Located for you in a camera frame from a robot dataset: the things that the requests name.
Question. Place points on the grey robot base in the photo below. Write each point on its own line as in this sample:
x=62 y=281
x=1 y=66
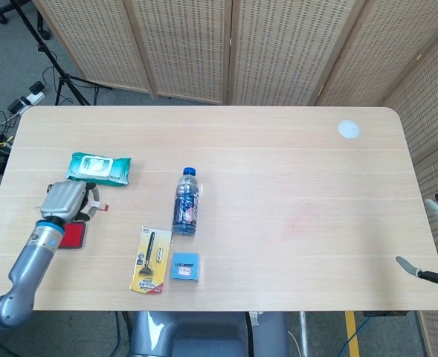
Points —
x=203 y=334

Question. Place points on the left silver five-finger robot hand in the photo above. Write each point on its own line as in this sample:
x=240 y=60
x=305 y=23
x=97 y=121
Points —
x=64 y=199

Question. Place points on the wooden folding screen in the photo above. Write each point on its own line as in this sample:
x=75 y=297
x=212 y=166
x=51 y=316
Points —
x=189 y=44
x=430 y=122

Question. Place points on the white round grommet cap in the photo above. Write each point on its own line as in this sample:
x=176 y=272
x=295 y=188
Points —
x=349 y=129

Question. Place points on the white power strip with adapters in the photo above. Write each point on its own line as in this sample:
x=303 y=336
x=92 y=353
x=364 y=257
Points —
x=32 y=99

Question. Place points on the blue cardboard box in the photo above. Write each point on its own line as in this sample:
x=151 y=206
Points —
x=185 y=266

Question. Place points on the black tripod stand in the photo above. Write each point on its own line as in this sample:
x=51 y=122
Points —
x=60 y=74

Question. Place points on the green wet wipes pack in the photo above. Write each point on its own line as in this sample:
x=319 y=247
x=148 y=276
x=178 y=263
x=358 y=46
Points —
x=97 y=169

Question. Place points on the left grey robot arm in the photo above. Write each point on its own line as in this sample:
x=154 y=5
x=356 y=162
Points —
x=32 y=256

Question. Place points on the red box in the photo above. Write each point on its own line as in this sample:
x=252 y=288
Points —
x=73 y=236

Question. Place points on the black office chair base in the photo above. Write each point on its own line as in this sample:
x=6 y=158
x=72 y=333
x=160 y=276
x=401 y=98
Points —
x=3 y=15

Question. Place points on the blue drink bottle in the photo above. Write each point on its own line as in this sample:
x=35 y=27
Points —
x=187 y=208

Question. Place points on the yellow packaged razor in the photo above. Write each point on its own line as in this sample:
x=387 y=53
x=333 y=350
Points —
x=149 y=275

